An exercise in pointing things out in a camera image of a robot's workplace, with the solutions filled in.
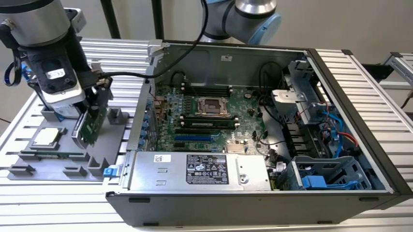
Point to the black plastic disk bay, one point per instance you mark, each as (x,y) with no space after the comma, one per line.
(300,140)

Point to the black metal pole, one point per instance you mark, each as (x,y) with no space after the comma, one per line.
(112,19)
(158,19)

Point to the round coin battery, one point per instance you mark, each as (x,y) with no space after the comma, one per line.
(248,95)

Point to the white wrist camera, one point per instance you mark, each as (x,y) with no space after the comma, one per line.
(65,96)

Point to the silver CPU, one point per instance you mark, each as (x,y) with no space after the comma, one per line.
(47,137)

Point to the silver metal drive bay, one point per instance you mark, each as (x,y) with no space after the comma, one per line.
(287,96)

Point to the CPU socket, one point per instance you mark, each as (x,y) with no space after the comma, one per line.
(212,106)

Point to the black metal bracket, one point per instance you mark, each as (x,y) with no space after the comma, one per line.
(376,71)

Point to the green graphics card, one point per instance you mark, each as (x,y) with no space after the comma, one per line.
(92,128)

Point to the long black expansion slot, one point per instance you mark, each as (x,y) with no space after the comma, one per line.
(193,131)

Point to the blue plastic drive latch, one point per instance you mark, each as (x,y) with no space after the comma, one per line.
(315,181)

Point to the short black expansion slot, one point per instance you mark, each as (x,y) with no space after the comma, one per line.
(180,145)

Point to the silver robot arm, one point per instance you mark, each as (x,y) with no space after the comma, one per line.
(35,21)

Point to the silver chipset heatsink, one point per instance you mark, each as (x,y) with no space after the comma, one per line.
(237,148)

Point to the grey PC case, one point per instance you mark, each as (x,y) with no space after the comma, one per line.
(227,207)

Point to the blue case latch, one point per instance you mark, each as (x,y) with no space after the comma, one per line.
(109,172)

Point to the silver power supply unit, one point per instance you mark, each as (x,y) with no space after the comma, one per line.
(174,176)

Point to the green motherboard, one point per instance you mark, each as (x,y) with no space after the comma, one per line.
(245,113)

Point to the green RAM stick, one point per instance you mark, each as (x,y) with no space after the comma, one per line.
(204,124)
(51,153)

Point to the aluminium frame table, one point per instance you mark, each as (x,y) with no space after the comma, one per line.
(402,63)

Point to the blue expansion slot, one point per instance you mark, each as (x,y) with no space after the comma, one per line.
(193,138)

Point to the grey parts rack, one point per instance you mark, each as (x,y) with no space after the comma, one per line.
(49,169)

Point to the grey drive cage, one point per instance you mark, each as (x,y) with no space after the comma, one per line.
(323,158)

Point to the hard disk in blue carrier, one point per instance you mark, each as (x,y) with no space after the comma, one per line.
(68,113)

